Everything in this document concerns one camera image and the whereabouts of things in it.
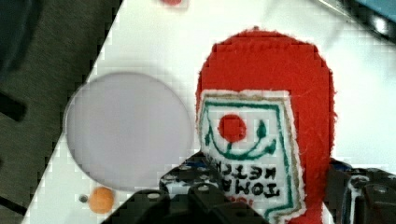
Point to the blue metal frame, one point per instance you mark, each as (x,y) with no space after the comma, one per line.
(378,16)

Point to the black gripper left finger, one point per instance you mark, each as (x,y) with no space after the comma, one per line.
(193,171)

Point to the lavender oval plate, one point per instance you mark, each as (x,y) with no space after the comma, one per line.
(126,130)

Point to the small red plush tomato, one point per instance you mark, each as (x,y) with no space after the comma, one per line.
(172,2)

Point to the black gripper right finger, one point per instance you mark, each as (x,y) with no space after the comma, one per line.
(360,196)

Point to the red plush ketchup bottle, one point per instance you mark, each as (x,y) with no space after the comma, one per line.
(265,120)

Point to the orange plush fruit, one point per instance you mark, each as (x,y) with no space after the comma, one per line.
(101,200)

